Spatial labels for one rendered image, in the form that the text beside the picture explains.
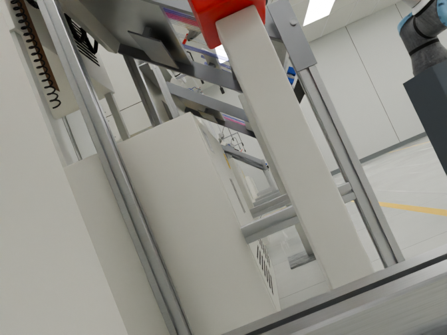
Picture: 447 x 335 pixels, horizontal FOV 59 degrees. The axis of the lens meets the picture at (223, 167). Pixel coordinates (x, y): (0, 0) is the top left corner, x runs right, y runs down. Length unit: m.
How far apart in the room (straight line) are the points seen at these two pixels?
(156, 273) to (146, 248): 0.06
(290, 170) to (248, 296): 0.49
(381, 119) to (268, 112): 9.01
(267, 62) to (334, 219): 0.23
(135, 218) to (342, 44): 9.04
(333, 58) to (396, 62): 1.39
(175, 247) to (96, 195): 0.23
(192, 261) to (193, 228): 0.08
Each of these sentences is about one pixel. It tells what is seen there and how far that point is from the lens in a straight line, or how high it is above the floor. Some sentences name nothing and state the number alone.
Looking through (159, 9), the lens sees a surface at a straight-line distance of 1.23.
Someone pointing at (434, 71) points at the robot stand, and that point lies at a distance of 1.70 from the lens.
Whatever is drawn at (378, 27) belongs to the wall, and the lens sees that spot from 10.07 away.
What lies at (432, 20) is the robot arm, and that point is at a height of 0.70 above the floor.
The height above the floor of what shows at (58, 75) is 1.00.
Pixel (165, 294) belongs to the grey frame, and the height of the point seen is 0.25.
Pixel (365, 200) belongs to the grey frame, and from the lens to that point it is 0.92.
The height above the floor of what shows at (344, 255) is 0.26.
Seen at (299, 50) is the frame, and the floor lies 0.63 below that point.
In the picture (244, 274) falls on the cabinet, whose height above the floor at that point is 0.22.
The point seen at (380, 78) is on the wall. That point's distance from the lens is 9.73.
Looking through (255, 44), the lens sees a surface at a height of 0.57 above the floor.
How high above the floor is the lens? 0.38
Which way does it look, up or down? 5 degrees up
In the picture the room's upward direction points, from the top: 23 degrees counter-clockwise
